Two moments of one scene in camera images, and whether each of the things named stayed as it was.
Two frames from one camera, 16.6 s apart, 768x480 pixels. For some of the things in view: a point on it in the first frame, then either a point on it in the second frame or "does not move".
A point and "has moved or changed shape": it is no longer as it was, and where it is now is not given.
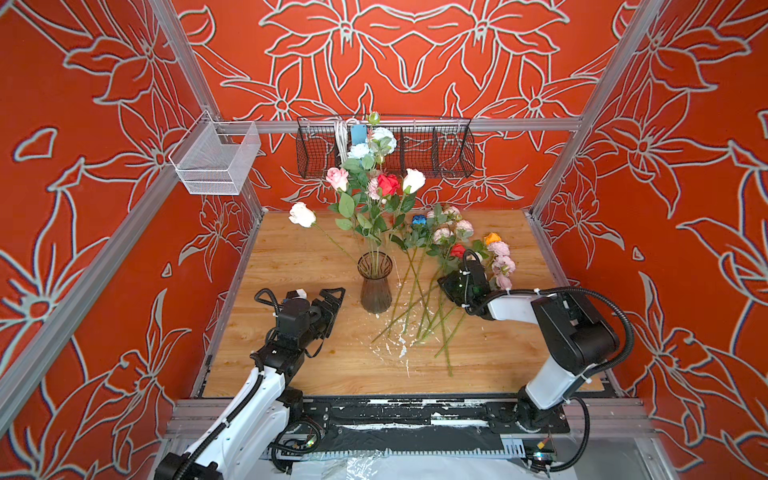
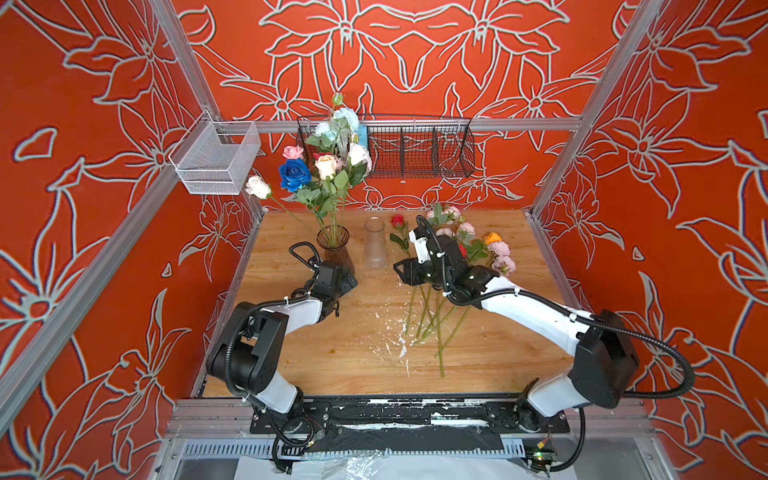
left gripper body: (319, 319) → (343, 287)
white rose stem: (303, 215) → (260, 188)
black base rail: (417, 424) does not move
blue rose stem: (418, 239) has moved or changed shape
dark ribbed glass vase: (376, 294) → (334, 238)
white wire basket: (215, 157) does not move
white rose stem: (413, 179) → (360, 164)
